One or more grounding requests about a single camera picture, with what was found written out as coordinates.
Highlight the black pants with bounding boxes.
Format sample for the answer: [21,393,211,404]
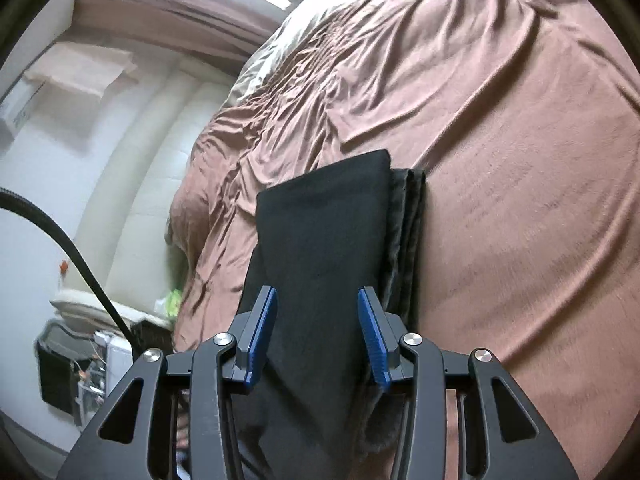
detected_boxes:
[233,151,425,479]

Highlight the black bin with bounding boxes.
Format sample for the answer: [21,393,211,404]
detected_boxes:
[35,320,94,419]

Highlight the cream padded headboard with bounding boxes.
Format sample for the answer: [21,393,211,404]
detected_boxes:
[75,58,233,327]

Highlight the brown fleece blanket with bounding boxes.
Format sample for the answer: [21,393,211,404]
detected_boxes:
[167,0,639,479]

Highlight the black cable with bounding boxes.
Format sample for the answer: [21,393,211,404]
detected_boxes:
[0,186,144,356]

